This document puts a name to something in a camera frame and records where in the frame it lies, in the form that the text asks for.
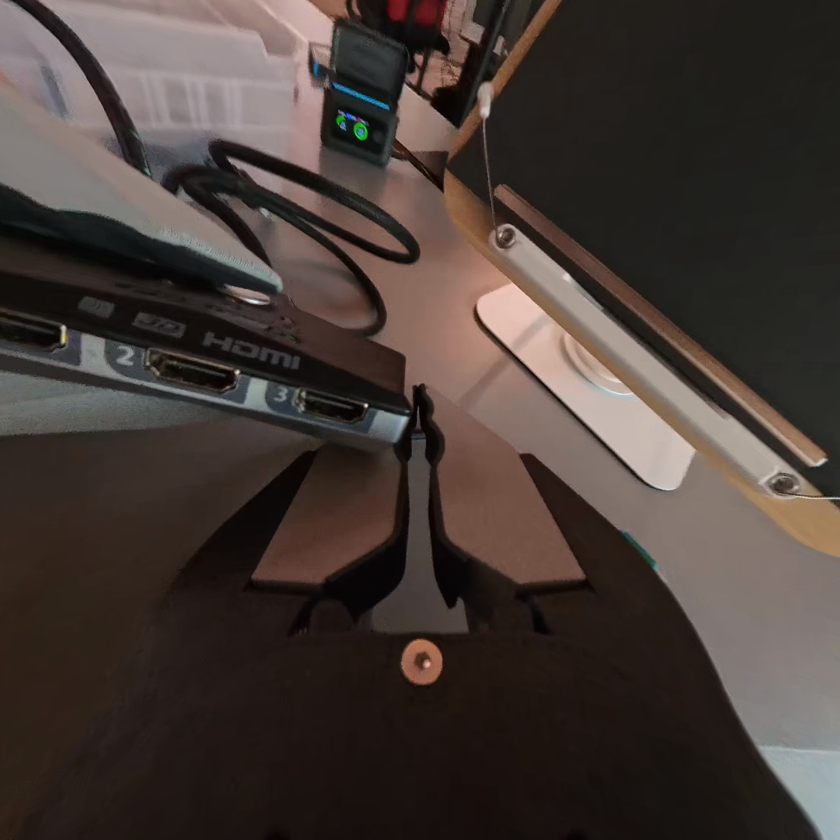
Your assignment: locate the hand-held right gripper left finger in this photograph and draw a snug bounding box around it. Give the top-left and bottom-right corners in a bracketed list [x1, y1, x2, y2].
[251, 430, 413, 618]

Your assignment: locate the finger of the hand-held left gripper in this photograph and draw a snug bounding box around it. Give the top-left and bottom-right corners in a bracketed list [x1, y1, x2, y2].
[0, 85, 284, 298]

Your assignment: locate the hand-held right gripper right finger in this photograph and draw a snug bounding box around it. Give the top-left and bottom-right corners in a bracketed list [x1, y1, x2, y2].
[413, 385, 587, 613]

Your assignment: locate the black HDMI switch box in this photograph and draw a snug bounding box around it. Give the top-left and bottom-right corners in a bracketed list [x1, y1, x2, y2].
[0, 233, 416, 455]

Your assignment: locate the clear white plastic bin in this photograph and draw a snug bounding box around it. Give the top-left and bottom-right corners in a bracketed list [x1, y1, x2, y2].
[0, 0, 309, 155]

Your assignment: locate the white monitor stand base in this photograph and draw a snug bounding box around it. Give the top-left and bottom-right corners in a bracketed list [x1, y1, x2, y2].
[476, 283, 697, 492]

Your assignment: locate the small black display charger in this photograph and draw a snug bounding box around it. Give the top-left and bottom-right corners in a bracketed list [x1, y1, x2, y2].
[320, 18, 411, 170]

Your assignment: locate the red bag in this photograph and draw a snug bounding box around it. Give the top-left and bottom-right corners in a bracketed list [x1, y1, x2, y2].
[386, 0, 450, 40]

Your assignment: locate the black covered computer monitor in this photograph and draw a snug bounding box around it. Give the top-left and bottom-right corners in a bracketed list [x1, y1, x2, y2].
[443, 0, 840, 559]

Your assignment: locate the black switch cable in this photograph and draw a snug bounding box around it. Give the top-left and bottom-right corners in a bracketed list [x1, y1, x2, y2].
[13, 0, 422, 339]

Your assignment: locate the thin steel wire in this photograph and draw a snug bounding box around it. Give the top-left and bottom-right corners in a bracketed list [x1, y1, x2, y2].
[768, 472, 840, 506]
[478, 82, 519, 250]

